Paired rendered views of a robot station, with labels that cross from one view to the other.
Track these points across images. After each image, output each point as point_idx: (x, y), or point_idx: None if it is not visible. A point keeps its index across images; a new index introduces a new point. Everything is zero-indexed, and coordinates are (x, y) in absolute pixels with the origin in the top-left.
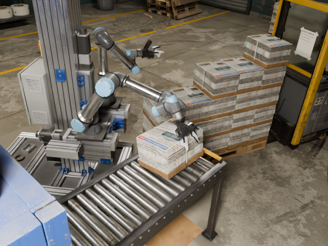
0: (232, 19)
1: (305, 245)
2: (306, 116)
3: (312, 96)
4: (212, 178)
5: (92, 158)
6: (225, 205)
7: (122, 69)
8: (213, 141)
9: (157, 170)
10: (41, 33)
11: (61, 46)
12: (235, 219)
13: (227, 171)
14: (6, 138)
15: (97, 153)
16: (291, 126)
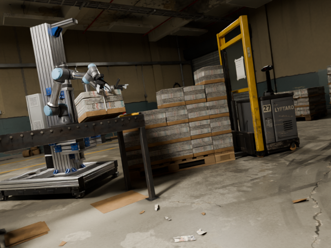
0: None
1: (241, 196)
2: (258, 120)
3: (254, 101)
4: (125, 119)
5: (66, 147)
6: (178, 185)
7: None
8: (176, 146)
9: (82, 115)
10: (38, 67)
11: (48, 72)
12: (182, 190)
13: (193, 171)
14: None
15: None
16: (249, 133)
